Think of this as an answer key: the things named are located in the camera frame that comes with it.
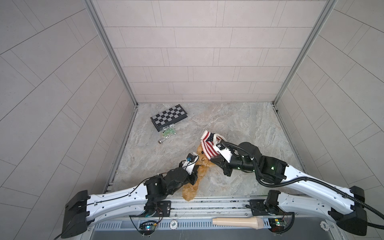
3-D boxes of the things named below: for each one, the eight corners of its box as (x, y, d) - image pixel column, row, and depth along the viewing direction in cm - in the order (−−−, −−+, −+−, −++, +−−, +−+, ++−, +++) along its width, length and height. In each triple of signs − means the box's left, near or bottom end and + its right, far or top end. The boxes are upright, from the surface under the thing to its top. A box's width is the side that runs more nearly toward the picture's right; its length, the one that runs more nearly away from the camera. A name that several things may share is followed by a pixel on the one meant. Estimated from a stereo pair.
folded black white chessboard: (158, 132, 101) (157, 129, 98) (151, 119, 108) (150, 116, 105) (187, 117, 109) (187, 114, 107) (179, 106, 116) (179, 103, 114)
